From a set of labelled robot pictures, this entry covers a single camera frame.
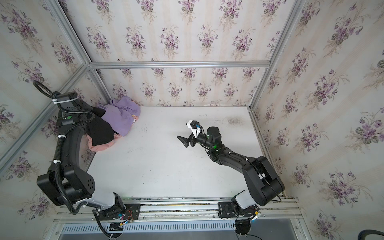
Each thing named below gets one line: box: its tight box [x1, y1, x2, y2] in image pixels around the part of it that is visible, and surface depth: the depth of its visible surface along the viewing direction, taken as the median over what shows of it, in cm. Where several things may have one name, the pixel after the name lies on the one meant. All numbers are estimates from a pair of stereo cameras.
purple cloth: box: [97, 96, 141, 137], surface depth 112 cm
